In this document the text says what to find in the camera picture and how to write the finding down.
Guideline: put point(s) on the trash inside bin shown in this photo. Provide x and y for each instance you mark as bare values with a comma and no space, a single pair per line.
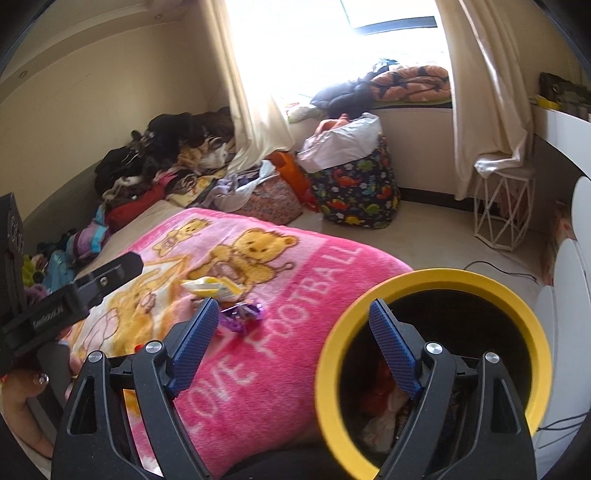
389,409

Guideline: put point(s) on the white plastic bag in basket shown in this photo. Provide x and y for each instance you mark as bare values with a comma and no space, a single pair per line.
340,145

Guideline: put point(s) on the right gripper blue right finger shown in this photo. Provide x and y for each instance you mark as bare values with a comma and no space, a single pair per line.
402,347

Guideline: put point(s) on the white wire side stool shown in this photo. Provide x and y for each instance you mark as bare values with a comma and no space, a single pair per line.
503,206

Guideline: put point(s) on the white scalloped cabinet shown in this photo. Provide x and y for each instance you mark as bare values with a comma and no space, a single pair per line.
563,309

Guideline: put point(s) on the dinosaur print laundry basket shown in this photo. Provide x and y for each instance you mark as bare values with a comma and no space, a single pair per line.
361,193

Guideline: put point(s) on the purple blue striped garment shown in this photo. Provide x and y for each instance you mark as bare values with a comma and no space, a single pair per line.
85,245

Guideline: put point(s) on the white desk shelf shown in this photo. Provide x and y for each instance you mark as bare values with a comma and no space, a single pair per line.
570,135

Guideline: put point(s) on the purple black snack wrapper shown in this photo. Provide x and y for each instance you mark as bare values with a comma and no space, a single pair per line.
242,318

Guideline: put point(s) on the pile of dark clothes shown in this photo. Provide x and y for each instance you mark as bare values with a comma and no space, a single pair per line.
190,144

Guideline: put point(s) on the cream curtain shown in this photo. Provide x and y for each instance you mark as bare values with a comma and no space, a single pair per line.
493,123
240,44

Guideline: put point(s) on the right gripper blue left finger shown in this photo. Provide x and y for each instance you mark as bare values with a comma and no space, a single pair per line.
189,346

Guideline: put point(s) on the floral fabric bag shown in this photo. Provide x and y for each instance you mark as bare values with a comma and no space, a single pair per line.
273,201

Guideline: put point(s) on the yellow snack wrapper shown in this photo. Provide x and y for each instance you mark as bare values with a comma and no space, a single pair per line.
220,289

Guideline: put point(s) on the orange patterned folded blanket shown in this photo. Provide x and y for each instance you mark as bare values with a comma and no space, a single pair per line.
421,84

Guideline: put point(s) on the cream right curtain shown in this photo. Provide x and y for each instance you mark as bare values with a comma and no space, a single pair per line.
493,123

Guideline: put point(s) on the cream left curtain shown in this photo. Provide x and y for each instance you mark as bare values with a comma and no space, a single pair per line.
240,44

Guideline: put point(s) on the left hand dark nails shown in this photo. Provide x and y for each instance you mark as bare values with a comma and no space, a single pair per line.
21,385

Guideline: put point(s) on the pink cartoon bear blanket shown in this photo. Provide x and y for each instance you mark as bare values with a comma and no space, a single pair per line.
253,391

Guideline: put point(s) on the orange bag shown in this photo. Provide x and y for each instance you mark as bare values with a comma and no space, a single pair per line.
287,166

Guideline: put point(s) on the dark jacket on sill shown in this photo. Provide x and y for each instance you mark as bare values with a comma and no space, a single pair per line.
352,97

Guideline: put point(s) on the yellow rimmed black trash bin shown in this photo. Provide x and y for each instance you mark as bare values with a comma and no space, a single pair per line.
488,380

